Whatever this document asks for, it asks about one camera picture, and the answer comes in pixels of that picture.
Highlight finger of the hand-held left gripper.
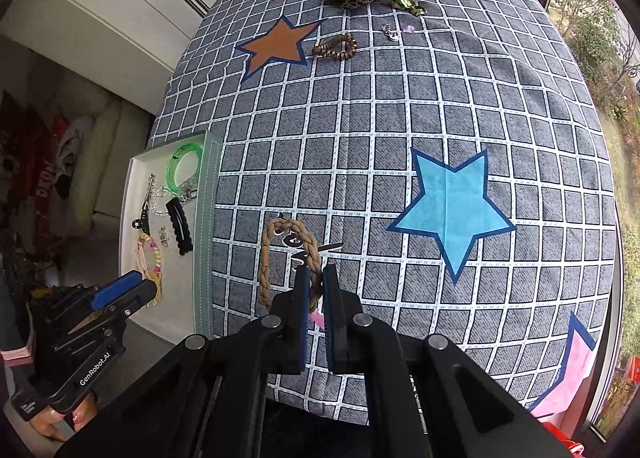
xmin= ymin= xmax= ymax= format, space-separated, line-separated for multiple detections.
xmin=106 ymin=279 xmax=159 ymax=322
xmin=90 ymin=272 xmax=145 ymax=310

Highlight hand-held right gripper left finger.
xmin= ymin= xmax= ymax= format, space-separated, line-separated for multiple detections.
xmin=55 ymin=263 xmax=313 ymax=458

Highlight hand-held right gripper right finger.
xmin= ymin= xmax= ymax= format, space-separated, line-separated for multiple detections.
xmin=322 ymin=263 xmax=571 ymax=458

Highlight white tray with green rim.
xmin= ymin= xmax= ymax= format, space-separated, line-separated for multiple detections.
xmin=119 ymin=131 xmax=223 ymax=339

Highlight tan braided bracelet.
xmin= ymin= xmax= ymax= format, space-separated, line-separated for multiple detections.
xmin=259 ymin=218 xmax=326 ymax=316

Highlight pink beaded bracelet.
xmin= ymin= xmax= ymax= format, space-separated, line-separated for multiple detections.
xmin=134 ymin=233 xmax=166 ymax=289

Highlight black scalloped snap hair clip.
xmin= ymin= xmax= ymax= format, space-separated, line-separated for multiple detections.
xmin=165 ymin=197 xmax=195 ymax=255

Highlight clear crystal bracelet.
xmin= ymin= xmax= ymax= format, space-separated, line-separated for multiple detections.
xmin=150 ymin=183 xmax=196 ymax=219

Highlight person's left hand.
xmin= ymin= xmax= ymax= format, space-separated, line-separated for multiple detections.
xmin=31 ymin=393 xmax=100 ymax=443

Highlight green bangle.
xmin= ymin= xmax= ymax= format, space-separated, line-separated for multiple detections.
xmin=167 ymin=142 xmax=205 ymax=189

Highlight grey white garment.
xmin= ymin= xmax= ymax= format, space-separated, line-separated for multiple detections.
xmin=55 ymin=115 xmax=96 ymax=199

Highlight cream sofa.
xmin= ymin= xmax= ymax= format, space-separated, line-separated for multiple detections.
xmin=50 ymin=68 xmax=153 ymax=219

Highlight red printed cloth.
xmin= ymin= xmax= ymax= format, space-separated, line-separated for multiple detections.
xmin=0 ymin=91 xmax=66 ymax=251

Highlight grey checked star tablecloth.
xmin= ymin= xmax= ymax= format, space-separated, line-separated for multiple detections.
xmin=145 ymin=0 xmax=623 ymax=426

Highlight white cabinet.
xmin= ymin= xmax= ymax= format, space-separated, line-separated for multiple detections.
xmin=0 ymin=0 xmax=226 ymax=114

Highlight green shrubs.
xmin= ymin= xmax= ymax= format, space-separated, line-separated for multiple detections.
xmin=550 ymin=0 xmax=640 ymax=119

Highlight brown spiral hair tie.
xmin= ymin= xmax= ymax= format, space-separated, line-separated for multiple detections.
xmin=311 ymin=34 xmax=359 ymax=60

